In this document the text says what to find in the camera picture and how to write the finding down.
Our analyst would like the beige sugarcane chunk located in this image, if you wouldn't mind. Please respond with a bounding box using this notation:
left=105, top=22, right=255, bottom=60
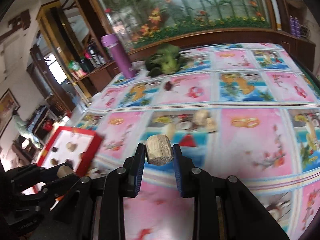
left=145, top=134, right=174, bottom=166

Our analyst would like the wooden cabinet with aquarium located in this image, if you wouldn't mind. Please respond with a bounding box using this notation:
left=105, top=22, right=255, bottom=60
left=64, top=0, right=316, bottom=98

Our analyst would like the purple thermos bottle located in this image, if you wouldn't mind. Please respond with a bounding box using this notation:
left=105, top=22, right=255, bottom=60
left=101, top=34, right=136, bottom=79

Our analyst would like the colourful fruit print tablecloth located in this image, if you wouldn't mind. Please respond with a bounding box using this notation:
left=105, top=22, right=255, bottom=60
left=75, top=43, right=319, bottom=239

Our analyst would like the green leafy vegetable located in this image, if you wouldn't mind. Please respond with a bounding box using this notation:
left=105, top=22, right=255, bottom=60
left=145, top=43, right=188, bottom=77

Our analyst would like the red white tray box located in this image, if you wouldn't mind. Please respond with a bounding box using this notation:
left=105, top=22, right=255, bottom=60
left=32, top=126, right=104, bottom=196

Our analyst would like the sugarcane piece on tablecloth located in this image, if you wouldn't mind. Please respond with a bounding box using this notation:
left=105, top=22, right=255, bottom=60
left=193, top=109, right=209, bottom=126
left=205, top=117, right=217, bottom=133

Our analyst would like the dark jujube on tablecloth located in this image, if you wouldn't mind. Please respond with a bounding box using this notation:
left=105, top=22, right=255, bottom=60
left=164, top=81, right=172, bottom=91

